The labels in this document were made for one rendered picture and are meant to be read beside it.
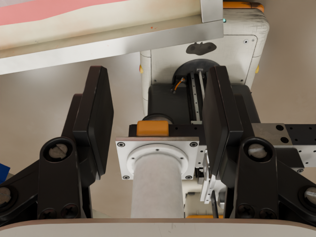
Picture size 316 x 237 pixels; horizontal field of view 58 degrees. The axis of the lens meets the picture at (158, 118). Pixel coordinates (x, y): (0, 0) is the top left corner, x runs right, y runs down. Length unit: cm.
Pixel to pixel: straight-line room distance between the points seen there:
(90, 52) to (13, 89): 162
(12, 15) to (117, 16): 20
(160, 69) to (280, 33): 74
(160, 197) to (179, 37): 29
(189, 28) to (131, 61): 128
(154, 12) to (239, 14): 94
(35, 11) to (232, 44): 103
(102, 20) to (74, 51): 8
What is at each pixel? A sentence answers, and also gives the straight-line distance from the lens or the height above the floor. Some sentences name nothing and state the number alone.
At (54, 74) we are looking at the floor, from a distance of 199.
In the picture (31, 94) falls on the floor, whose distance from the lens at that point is 217.
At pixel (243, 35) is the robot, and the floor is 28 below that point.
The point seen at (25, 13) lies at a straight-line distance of 63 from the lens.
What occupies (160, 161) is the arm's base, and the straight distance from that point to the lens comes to 54.
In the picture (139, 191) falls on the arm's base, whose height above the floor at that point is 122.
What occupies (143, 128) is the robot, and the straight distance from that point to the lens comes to 57.
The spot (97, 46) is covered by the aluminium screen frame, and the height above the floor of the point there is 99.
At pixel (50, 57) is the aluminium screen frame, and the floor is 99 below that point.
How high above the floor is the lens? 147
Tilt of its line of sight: 43 degrees down
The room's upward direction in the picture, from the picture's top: 180 degrees clockwise
